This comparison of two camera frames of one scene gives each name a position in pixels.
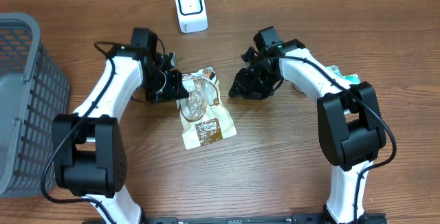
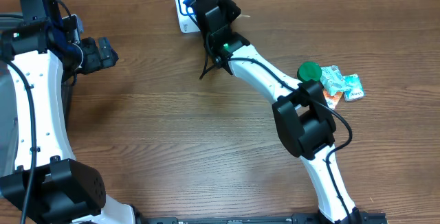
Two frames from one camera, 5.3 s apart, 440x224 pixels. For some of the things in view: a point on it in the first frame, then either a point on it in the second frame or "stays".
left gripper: [175, 91] to [97, 62]
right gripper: [245, 80] to [223, 2]
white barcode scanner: [191, 7] stays
